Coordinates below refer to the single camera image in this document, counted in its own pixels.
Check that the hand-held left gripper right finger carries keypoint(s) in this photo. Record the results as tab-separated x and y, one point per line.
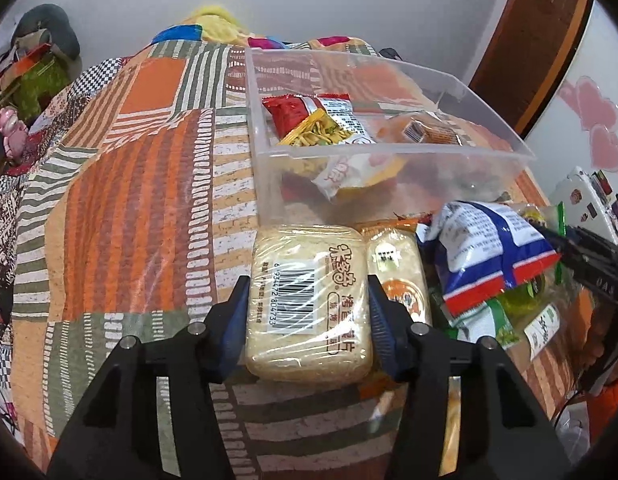
385	332

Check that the red yellow snack packet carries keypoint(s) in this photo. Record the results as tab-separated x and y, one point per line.
291	116

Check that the clear plastic container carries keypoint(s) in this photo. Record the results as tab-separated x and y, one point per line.
441	175

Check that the yellow cloth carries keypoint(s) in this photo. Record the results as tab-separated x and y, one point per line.
219	22

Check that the pink toy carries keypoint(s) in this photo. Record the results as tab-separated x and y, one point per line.
11	132

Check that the orange snack packet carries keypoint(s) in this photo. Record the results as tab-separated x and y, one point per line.
395	131

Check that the green white snack packet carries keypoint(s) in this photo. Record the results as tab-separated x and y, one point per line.
484	321

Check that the beige toast pack orange label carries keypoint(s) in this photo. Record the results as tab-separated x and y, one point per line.
395	260

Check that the white sticker-covered laptop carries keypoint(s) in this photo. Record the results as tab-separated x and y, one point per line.
580	194

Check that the grey pillow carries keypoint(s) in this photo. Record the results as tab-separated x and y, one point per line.
51	22

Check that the blue white snack packet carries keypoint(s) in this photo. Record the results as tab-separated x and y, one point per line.
481	250

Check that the brown wooden door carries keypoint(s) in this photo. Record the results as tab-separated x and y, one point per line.
534	35

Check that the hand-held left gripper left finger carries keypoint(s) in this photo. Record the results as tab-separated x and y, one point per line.
233	332

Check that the white yellow snack packet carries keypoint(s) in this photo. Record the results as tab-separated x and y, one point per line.
360	175

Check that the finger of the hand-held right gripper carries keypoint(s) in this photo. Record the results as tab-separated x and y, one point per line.
559	247

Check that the small orange packet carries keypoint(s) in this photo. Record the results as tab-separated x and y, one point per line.
410	220

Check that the clear green snack bag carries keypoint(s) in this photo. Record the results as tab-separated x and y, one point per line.
545	325

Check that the patchwork quilt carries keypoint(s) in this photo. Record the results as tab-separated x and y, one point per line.
139	185

